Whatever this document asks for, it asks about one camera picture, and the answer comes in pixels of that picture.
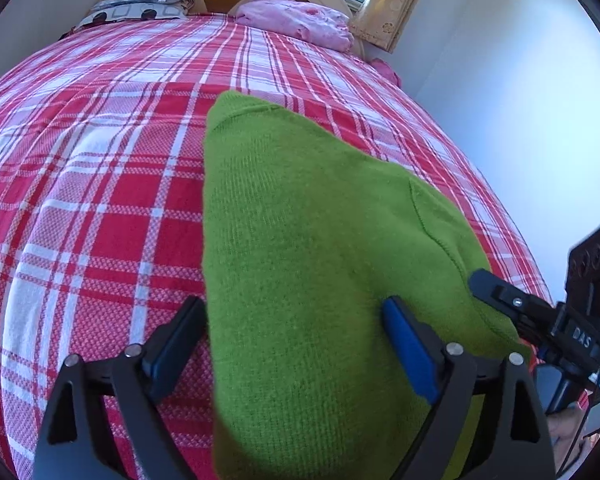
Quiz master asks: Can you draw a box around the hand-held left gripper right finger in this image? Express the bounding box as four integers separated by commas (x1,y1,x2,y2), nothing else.
382,296,556,480

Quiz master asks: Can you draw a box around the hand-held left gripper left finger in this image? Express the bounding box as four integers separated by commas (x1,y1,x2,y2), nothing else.
32,296,208,480

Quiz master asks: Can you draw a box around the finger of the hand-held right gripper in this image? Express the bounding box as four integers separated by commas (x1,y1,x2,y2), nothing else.
534,364,578,415
468,268,558,333

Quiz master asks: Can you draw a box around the green striped knitted sweater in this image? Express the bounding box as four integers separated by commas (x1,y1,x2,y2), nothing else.
201,90,531,480

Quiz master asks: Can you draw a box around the person's right hand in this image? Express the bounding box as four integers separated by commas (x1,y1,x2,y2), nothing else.
547,400,593,476

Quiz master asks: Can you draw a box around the red plaid bed sheet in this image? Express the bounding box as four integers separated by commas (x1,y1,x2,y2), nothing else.
0,12,556,480

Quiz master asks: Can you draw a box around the small pink cloth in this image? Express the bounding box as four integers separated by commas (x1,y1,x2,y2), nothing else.
369,57,402,87

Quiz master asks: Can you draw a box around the yellow patterned curtain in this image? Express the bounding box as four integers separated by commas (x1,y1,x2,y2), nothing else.
350,0,434,54

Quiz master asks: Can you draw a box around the grey patterned pillow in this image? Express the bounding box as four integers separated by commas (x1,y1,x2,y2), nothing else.
75,0,194,29

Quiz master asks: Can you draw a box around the pink pillow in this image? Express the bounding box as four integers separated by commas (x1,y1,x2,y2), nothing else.
236,0,355,52

